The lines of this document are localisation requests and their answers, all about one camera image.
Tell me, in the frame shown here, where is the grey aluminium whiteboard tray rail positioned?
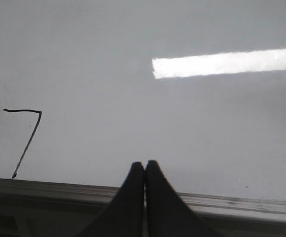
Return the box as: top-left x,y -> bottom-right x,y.
0,178 -> 286,225

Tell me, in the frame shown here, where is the white whiteboard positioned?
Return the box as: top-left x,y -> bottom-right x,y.
0,0 -> 286,201

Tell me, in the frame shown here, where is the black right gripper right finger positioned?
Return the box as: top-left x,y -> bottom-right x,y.
145,160 -> 219,237

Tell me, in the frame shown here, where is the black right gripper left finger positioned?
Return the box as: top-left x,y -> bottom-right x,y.
80,162 -> 144,237

